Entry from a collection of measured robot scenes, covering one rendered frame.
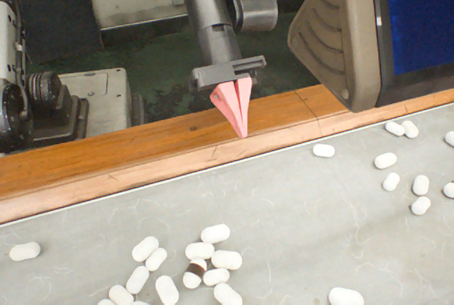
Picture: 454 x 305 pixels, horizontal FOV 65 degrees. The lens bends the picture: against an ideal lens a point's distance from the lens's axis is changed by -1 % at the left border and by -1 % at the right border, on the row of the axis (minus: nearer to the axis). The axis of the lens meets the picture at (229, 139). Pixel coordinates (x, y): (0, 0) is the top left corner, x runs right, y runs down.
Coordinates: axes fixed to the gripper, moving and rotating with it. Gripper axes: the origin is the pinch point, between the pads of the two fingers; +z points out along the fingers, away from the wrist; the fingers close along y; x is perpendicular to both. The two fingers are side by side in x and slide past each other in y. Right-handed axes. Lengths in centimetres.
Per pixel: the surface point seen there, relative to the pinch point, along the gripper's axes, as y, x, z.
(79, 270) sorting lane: -24.6, 2.0, 11.6
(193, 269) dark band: -11.4, -3.3, 14.7
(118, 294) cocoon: -20.2, -3.0, 14.8
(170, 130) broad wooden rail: -8.2, 12.0, -4.4
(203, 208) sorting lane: -7.3, 4.2, 8.9
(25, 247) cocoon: -30.3, 3.2, 7.1
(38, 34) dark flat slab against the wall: -52, 169, -102
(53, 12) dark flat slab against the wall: -41, 161, -110
